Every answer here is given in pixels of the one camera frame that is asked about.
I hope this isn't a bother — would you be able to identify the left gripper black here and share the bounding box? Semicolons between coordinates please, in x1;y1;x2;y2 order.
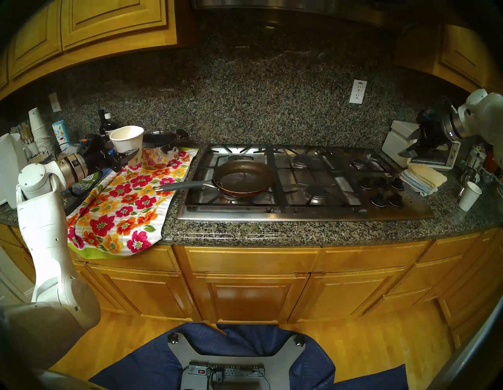
83;143;141;173

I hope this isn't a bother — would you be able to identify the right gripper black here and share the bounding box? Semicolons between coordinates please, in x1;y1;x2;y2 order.
398;118;446;158

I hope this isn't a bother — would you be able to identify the white paper cup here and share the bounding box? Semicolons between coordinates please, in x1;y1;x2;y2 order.
458;181;483;212
110;126;145;164

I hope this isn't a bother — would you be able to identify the leaf patterned cup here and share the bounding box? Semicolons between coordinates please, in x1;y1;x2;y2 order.
52;120;72;150

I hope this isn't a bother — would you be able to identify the white toaster oven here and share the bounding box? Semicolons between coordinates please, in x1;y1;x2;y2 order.
381;120;461;171

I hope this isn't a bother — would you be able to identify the stainless steel saucepan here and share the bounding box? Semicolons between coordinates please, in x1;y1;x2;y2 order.
141;131;189;169

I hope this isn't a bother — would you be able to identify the yellow folded towel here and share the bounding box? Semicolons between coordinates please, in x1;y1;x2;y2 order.
407;163;448;188

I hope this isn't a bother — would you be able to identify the blue foil box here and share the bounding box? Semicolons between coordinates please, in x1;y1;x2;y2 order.
79;167;106;185

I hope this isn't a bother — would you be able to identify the blue striped folded towel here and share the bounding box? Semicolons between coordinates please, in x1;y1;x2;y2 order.
400;169;439;196

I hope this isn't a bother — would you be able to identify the black cast iron grate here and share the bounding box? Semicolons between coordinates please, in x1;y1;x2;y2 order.
269;145;354;209
342;147;399;177
185;145;277;207

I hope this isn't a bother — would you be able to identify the floral kitchen towel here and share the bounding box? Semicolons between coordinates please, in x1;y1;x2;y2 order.
67;147;199;258

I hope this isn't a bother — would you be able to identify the stack of paper cups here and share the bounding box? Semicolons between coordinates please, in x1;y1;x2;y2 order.
28;107;53;156

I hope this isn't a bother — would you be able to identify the white paper towel roll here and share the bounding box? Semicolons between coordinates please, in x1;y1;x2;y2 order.
0;133;28;210

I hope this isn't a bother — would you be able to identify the red nonstick frying pan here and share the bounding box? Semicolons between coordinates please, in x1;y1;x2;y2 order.
153;160;276;198

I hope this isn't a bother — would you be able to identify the stainless steel gas cooktop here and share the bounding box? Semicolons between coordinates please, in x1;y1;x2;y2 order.
176;143;435;223

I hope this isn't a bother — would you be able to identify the wooden base cabinet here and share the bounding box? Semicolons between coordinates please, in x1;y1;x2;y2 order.
0;222;503;350

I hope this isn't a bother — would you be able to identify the steel range hood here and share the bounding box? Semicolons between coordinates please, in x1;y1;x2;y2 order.
191;0;393;28

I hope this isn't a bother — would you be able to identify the blue moving blanket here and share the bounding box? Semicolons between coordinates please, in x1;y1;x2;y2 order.
90;323;409;390

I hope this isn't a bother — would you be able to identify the black power strip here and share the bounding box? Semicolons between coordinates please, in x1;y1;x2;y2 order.
188;364;266;378

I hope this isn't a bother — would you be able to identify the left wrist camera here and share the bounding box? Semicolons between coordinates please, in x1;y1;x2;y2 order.
80;134;106;151

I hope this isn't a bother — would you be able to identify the white wall outlet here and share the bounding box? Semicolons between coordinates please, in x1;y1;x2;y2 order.
349;79;367;105

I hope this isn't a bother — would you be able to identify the wooden wall cabinet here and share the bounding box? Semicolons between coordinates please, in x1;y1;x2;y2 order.
393;22;503;95
0;0;177;101

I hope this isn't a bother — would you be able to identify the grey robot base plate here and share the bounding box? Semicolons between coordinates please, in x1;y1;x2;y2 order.
168;332;306;390

